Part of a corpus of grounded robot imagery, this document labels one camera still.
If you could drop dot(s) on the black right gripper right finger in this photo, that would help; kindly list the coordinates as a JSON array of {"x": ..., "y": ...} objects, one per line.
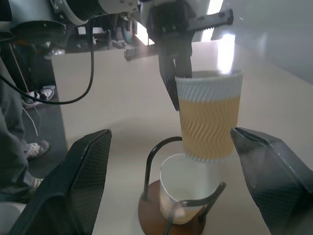
[{"x": 276, "y": 186}]

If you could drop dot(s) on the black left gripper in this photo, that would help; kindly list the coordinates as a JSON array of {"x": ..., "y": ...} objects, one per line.
[{"x": 171, "y": 31}]

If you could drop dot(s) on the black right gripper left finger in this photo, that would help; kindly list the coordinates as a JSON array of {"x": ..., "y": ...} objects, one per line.
[{"x": 73, "y": 186}]

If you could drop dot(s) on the tan and white ribbed cup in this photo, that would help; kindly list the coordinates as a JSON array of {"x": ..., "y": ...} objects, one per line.
[
  {"x": 176, "y": 178},
  {"x": 207, "y": 122}
]

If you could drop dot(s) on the grey and white sneaker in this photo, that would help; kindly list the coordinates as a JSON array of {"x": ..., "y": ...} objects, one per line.
[{"x": 38, "y": 148}]

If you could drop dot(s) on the grey rounded object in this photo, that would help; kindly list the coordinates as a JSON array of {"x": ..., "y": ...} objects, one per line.
[{"x": 9, "y": 220}]

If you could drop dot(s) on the grey trouser leg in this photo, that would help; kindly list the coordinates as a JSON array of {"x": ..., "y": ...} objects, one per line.
[{"x": 12, "y": 147}]

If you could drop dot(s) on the white and black sneaker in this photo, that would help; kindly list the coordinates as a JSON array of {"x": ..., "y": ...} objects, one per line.
[{"x": 42, "y": 94}]

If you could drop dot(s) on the black round disc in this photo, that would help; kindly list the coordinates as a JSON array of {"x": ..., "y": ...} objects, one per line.
[{"x": 39, "y": 30}]

